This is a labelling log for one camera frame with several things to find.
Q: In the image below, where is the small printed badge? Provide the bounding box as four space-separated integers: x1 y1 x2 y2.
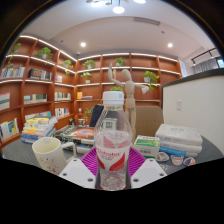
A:
155 151 170 163
170 154 184 166
183 157 197 167

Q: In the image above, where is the white wall poster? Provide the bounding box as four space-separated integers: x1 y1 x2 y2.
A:
178 59 188 78

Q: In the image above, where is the green and white box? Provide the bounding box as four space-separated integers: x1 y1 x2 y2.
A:
133 134 161 158

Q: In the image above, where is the black track light rail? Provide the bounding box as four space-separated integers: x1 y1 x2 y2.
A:
190 47 217 66

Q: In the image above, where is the branched ceiling lamp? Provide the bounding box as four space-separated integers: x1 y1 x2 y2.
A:
84 0 148 15

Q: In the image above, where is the dark book with orange cover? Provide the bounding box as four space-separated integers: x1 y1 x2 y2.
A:
53 124 98 146

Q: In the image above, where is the colourful stack of books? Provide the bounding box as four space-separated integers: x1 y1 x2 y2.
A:
20 114 59 145

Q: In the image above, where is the grey curtain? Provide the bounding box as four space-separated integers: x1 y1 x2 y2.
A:
193 59 219 75

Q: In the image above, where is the cream mug with red drawing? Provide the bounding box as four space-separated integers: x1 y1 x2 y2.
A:
31 136 77 176

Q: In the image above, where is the tan chair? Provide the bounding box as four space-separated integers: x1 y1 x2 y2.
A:
134 105 165 138

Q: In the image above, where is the clear plastic water bottle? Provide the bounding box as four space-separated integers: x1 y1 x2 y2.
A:
93 90 133 192

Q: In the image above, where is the wooden artist mannequin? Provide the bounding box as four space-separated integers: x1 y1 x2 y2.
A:
108 63 150 134

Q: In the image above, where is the ceiling air vent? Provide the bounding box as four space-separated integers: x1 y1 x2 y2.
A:
133 16 161 27

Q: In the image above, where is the dark blue chair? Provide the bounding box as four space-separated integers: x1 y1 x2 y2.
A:
88 104 105 128

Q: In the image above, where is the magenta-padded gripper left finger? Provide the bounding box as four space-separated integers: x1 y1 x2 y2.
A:
58 147 100 190

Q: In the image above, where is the orange wooden shelf unit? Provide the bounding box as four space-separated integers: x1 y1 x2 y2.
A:
0 34 184 149

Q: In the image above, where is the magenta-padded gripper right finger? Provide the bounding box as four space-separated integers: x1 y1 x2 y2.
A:
129 147 168 190

